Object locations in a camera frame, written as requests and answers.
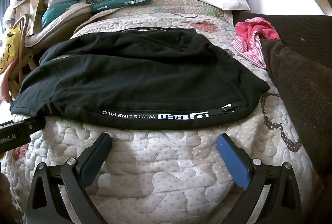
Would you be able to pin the brown paper bag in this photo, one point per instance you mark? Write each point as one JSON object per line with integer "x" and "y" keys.
{"x": 36, "y": 11}

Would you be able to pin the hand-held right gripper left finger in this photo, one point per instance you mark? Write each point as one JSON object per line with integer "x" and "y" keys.
{"x": 92, "y": 161}

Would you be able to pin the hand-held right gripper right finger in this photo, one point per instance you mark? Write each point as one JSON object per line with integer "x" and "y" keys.
{"x": 230, "y": 159}

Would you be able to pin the rattan chair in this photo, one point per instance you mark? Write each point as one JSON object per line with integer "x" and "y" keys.
{"x": 22, "y": 68}

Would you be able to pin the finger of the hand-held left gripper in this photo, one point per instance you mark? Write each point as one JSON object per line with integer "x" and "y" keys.
{"x": 36, "y": 125}

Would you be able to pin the dark brown sofa backrest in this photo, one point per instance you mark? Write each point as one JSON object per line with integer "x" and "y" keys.
{"x": 298, "y": 29}

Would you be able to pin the yellow plastic bag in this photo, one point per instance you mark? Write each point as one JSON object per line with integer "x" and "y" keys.
{"x": 9, "y": 50}

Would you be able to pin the pale pink cloth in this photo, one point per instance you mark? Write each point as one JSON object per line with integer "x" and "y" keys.
{"x": 4, "y": 86}

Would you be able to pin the green paper ream pack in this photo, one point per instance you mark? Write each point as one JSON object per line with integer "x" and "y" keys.
{"x": 122, "y": 1}

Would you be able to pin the black pants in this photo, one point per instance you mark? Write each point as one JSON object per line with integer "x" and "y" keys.
{"x": 142, "y": 71}

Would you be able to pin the beige seat pad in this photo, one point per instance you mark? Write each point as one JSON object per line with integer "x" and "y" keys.
{"x": 59, "y": 29}

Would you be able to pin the quilted patchwork blanket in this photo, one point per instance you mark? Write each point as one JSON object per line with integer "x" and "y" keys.
{"x": 168, "y": 161}

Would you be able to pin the pink striped cloth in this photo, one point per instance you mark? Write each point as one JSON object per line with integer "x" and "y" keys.
{"x": 249, "y": 40}

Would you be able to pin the teal cloth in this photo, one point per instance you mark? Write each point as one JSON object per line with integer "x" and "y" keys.
{"x": 55, "y": 14}

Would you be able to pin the dark brown sofa cushion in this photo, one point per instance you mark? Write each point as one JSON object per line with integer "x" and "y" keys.
{"x": 303, "y": 99}

